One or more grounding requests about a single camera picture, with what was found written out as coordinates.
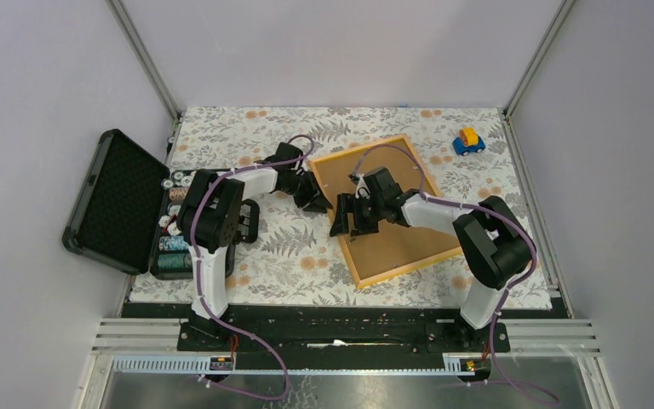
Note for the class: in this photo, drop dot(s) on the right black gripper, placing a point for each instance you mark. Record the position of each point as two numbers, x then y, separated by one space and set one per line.
347 204

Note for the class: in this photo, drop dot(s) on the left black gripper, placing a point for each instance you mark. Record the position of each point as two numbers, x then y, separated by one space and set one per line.
312 194

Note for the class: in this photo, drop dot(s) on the yellow wooden picture frame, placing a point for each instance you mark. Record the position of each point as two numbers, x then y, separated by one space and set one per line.
394 276

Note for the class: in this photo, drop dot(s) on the brown cardboard backing board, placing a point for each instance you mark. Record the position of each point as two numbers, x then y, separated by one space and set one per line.
406 248

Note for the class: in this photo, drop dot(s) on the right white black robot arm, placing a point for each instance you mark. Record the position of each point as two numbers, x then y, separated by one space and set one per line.
498 250

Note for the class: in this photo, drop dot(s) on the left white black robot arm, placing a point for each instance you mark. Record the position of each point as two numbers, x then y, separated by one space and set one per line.
210 214

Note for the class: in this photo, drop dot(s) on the floral patterned table mat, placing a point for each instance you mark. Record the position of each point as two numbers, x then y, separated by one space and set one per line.
295 261

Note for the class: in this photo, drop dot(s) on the yellow blue toy car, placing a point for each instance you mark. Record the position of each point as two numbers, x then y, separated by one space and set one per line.
468 141

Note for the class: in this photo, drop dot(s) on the black poker chip case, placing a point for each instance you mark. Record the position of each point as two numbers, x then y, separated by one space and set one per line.
116 218

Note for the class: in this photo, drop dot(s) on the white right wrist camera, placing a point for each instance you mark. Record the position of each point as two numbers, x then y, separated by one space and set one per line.
361 189

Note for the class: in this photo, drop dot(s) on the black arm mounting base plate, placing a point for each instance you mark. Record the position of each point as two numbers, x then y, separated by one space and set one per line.
259 337

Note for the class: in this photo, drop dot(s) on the aluminium rail front frame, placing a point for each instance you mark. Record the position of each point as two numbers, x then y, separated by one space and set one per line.
158 344

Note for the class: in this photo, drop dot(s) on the left aluminium corner post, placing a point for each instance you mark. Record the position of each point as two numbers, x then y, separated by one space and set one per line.
149 67

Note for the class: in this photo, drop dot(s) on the aluminium corner post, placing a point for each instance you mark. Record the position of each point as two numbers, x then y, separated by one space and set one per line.
149 67
561 16

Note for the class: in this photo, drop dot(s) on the right aluminium corner post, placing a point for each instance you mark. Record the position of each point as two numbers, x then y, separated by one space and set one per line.
561 16

